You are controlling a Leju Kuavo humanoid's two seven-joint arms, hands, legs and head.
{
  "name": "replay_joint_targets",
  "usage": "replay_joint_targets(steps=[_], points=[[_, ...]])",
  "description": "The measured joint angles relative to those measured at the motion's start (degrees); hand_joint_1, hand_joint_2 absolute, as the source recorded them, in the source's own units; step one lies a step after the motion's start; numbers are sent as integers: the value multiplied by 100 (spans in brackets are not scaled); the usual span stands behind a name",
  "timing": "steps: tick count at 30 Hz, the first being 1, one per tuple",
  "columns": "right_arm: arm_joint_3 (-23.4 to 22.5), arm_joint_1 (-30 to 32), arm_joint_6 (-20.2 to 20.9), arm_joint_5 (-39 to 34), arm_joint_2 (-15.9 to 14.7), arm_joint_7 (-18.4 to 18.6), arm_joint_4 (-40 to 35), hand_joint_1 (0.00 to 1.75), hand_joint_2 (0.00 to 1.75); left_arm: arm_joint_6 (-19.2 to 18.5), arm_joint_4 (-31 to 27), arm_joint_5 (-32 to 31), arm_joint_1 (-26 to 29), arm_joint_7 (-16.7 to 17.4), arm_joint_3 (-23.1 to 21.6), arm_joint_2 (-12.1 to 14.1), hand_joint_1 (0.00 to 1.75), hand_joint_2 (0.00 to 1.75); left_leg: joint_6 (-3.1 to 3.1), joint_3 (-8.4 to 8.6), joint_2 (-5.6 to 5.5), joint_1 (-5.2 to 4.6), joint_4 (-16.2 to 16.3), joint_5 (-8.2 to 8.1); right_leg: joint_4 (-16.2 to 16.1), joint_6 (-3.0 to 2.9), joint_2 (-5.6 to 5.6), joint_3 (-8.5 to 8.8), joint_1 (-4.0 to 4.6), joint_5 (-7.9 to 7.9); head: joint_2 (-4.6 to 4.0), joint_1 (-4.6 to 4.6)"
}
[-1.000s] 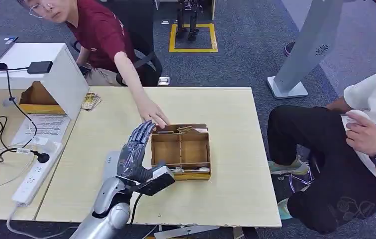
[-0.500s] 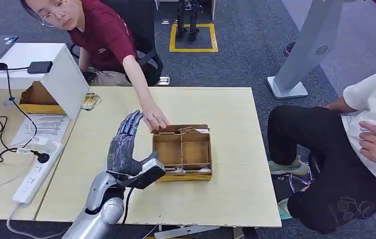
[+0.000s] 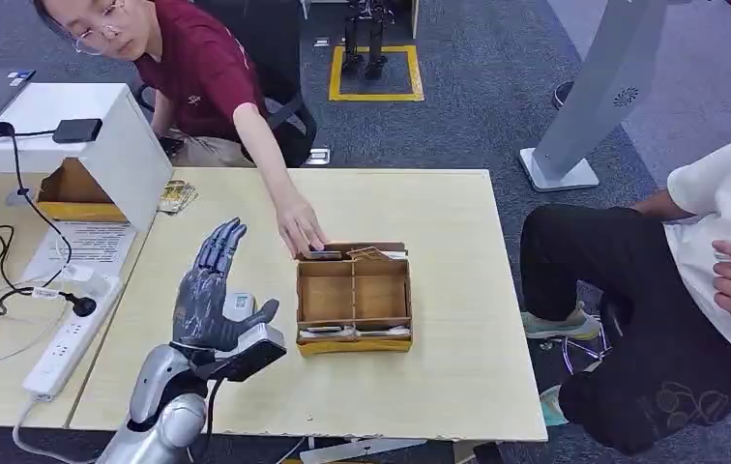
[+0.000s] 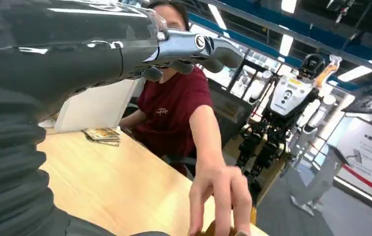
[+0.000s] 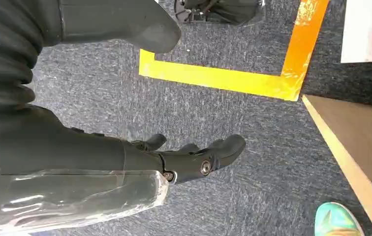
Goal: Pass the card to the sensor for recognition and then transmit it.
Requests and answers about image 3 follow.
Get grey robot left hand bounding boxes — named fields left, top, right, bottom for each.
left=171, top=217, right=281, bottom=354

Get grey card reader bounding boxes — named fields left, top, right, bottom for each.
left=220, top=291, right=258, bottom=325

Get tilted brown card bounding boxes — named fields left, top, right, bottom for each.
left=347, top=246, right=395, bottom=263

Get wooden card box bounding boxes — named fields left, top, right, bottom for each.
left=295, top=241, right=414, bottom=358

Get row of stacked cards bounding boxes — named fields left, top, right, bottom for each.
left=298, top=324, right=412, bottom=340

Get person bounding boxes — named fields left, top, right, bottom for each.
left=32, top=0, right=330, bottom=261
left=518, top=121, right=731, bottom=457

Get black power plug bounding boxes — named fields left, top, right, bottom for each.
left=57, top=291, right=98, bottom=318

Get printed paper sheet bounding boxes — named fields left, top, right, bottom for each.
left=22, top=221, right=138, bottom=283

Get white power strip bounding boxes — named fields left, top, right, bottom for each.
left=21, top=265, right=125, bottom=399

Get yellow floor tape square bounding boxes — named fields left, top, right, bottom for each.
left=329, top=44, right=425, bottom=102

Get black office chair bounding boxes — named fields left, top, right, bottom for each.
left=134, top=0, right=319, bottom=169

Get white desk riser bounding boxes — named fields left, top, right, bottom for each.
left=0, top=81, right=175, bottom=233

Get open wooden box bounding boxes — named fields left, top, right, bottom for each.
left=36, top=157, right=130, bottom=224

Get beige sneaker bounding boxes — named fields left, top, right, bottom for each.
left=520, top=302, right=602, bottom=342

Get black robot legs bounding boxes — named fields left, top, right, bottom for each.
left=341, top=0, right=398, bottom=81

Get black power adapter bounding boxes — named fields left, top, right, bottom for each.
left=51, top=118, right=103, bottom=145

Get pale green shoe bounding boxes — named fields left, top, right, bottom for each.
left=538, top=384, right=570, bottom=429

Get white kiosk stand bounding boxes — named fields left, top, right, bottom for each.
left=518, top=0, right=671, bottom=193

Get dark shoe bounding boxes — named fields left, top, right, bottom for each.
left=552, top=79, right=577, bottom=110

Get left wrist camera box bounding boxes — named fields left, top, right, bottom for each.
left=195, top=323, right=288, bottom=384

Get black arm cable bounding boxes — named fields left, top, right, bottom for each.
left=200, top=377, right=224, bottom=461

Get chrome stool frame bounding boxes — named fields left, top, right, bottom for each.
left=541, top=320, right=613, bottom=379

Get thin white cable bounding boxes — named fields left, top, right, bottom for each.
left=0, top=301, right=73, bottom=369

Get white power strip cord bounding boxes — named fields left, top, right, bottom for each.
left=12, top=395, right=98, bottom=464

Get black adapter cable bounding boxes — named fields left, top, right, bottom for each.
left=0, top=121, right=73, bottom=289

